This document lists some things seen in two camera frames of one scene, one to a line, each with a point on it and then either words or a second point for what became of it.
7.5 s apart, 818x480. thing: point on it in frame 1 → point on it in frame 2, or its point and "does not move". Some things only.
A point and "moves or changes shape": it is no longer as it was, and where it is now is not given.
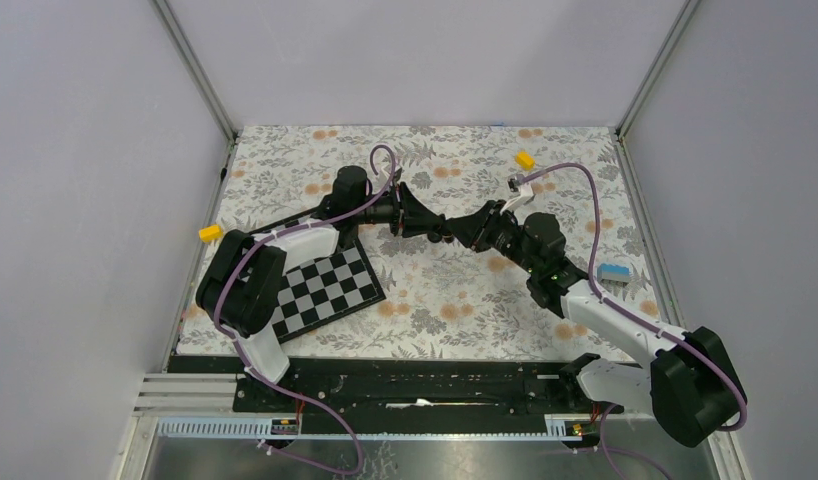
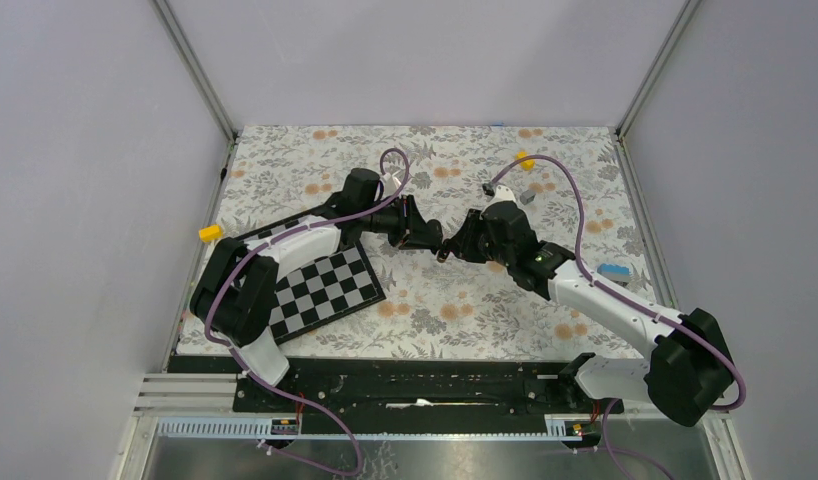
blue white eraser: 613,273 does not move
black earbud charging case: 437,237 moves or changes shape
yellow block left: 212,232 does not move
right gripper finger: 468,229 → 454,244
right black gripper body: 500,233 does not move
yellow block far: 524,159 does not move
